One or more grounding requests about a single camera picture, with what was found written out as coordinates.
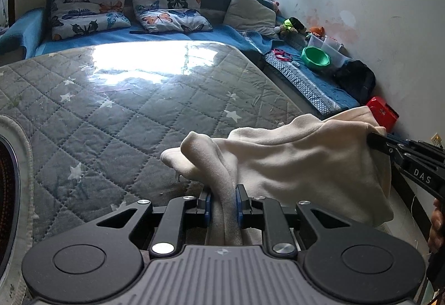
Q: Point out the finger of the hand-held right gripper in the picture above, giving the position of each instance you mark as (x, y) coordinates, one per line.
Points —
(424, 145)
(380, 145)

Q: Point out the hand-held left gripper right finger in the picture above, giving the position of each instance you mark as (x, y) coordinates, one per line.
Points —
(239, 207)

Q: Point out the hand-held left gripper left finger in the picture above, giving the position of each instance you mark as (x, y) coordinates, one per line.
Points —
(208, 207)

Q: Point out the cream fleece garment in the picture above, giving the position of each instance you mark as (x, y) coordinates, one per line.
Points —
(295, 159)

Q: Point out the person's right hand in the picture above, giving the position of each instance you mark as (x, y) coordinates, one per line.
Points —
(437, 228)

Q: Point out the red plastic stool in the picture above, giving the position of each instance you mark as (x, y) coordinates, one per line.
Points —
(384, 110)

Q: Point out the black bag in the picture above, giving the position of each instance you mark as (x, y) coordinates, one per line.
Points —
(356, 80)

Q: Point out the blue patterned sofa mat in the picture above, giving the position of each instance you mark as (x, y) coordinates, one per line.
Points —
(306, 82)

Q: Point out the clear plastic box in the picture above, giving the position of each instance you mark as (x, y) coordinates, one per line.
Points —
(333, 47)

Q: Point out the green plastic bowl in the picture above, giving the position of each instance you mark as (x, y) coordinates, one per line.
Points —
(314, 58)

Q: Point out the orange toy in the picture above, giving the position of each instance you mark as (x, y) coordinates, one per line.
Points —
(315, 32)

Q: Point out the pink small item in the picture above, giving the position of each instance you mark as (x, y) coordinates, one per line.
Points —
(282, 54)

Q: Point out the green and black toy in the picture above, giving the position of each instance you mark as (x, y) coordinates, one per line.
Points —
(292, 26)

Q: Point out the blue sofa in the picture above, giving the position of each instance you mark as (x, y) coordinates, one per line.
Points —
(173, 44)

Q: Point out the light grey cushion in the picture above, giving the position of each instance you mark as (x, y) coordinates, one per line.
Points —
(250, 12)

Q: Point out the butterfly print pillow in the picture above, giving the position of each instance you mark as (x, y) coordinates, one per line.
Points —
(172, 11)
(88, 11)

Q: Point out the round black hot plate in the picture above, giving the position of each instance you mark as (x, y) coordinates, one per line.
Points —
(7, 186)

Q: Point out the beige wall socket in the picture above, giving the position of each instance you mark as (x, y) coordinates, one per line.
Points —
(437, 138)

